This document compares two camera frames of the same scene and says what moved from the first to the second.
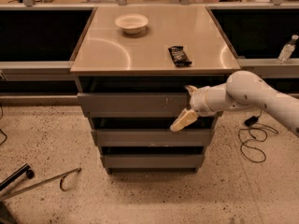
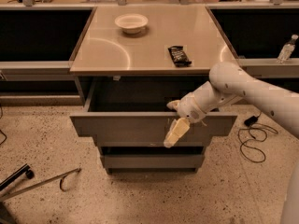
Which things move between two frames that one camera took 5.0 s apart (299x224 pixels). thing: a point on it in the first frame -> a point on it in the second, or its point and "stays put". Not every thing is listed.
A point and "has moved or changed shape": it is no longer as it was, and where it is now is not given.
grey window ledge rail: x=62 y=71 stays put
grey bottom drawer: x=153 y=161 stays put
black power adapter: x=250 y=121 stays put
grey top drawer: x=132 y=105 has moved or changed shape
